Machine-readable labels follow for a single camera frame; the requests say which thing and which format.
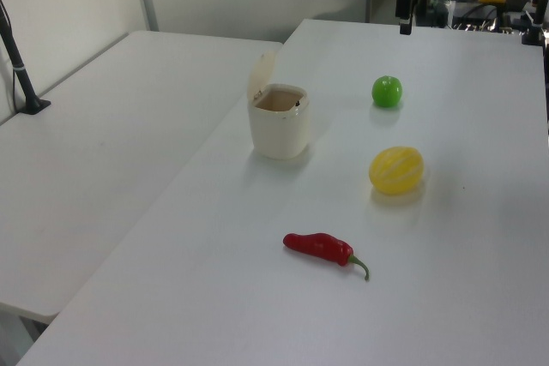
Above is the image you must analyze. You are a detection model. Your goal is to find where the yellow toy melon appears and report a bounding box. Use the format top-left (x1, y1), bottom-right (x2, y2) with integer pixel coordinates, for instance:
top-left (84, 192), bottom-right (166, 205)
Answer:
top-left (369, 146), bottom-right (425, 195)

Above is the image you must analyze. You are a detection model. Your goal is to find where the white side table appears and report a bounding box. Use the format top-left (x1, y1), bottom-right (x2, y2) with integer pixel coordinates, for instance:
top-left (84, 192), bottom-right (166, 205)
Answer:
top-left (0, 30), bottom-right (284, 324)

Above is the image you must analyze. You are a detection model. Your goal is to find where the green toy apple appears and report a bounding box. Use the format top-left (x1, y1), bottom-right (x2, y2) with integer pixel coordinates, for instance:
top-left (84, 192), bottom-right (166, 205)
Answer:
top-left (371, 75), bottom-right (404, 108)

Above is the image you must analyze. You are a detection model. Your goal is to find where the cream garbage bin with lid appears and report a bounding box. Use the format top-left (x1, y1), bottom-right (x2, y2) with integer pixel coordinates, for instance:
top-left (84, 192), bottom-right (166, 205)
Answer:
top-left (247, 49), bottom-right (311, 160)

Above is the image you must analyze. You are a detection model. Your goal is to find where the black clamped camera pole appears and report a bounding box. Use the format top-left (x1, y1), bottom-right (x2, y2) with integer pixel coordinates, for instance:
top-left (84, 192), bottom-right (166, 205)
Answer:
top-left (521, 0), bottom-right (549, 47)

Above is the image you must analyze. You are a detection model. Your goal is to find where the red toy chili pepper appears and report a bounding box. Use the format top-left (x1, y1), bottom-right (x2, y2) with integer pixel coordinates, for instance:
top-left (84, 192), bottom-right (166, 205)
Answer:
top-left (282, 232), bottom-right (371, 282)

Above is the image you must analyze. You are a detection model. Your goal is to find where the black camera pole with base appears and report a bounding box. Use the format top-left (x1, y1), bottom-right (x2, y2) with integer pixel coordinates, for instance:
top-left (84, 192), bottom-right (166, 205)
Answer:
top-left (0, 0), bottom-right (51, 115)

